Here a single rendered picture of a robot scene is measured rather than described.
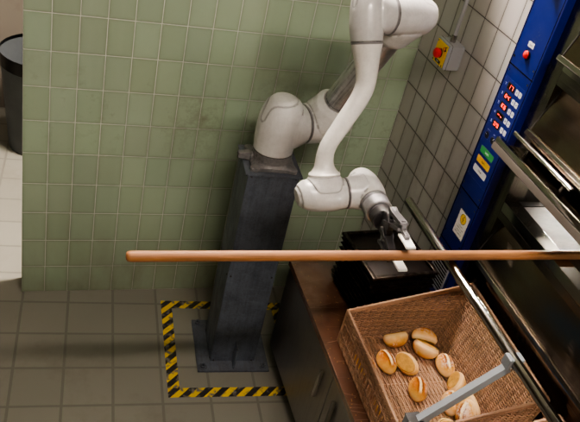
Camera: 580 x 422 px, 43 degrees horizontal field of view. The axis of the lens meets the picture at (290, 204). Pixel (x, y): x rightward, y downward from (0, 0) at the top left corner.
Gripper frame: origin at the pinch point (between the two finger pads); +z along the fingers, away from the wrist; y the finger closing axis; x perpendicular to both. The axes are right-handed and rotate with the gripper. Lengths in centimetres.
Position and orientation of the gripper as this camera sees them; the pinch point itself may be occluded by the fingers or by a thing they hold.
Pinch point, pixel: (403, 254)
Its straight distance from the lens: 216.5
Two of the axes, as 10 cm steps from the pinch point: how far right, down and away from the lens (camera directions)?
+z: 2.4, 5.8, -7.8
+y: -2.0, 8.1, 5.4
